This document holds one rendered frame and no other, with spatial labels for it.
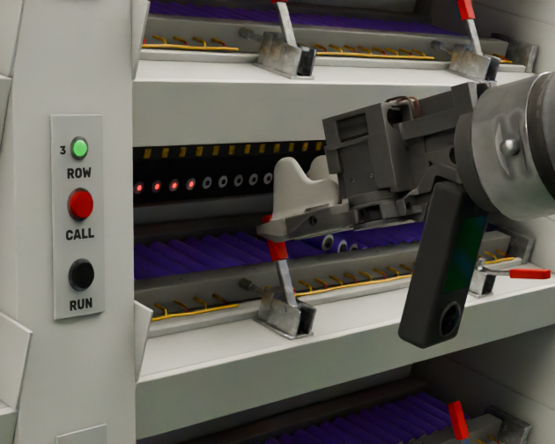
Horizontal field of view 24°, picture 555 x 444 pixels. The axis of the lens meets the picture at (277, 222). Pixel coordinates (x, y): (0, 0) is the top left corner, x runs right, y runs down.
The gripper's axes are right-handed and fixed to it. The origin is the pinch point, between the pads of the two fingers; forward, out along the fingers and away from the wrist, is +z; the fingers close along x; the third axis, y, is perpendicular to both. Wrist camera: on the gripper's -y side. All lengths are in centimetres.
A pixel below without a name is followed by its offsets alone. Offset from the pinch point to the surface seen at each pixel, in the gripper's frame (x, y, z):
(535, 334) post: -42.5, -13.1, 4.4
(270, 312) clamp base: 1.0, -5.5, 1.4
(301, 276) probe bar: -7.3, -3.2, 4.6
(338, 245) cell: -15.4, -1.1, 6.5
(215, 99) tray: 9.9, 9.4, -4.9
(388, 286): -16.7, -5.4, 3.0
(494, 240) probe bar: -37.0, -2.9, 3.8
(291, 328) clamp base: 1.0, -7.0, -0.4
